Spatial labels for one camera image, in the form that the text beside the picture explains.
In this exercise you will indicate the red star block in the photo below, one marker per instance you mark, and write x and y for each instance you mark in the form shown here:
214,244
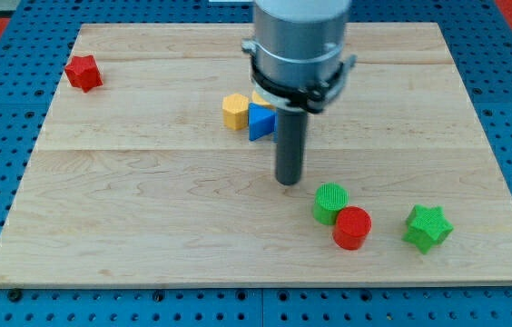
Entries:
82,72

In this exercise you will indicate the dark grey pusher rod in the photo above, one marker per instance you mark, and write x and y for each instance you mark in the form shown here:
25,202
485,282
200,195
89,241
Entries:
291,139

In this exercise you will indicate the yellow hexagon block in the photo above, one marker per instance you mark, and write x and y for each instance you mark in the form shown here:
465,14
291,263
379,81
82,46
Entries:
235,110

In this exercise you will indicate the yellow block behind arm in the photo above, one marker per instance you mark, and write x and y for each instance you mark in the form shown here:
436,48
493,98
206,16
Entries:
258,100

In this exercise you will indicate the red cylinder block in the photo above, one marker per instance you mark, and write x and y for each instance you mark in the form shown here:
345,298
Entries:
353,225

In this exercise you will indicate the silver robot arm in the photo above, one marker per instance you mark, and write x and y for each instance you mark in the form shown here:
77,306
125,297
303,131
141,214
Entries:
296,47

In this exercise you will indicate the blue triangle block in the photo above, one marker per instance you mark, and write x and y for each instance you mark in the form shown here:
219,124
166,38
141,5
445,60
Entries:
261,121

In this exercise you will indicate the green star block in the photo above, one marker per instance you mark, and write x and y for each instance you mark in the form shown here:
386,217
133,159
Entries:
427,227

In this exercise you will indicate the green cylinder block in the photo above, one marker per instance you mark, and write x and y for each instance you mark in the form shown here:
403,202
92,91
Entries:
330,199

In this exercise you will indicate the wooden board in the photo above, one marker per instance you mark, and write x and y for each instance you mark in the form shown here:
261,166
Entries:
137,184

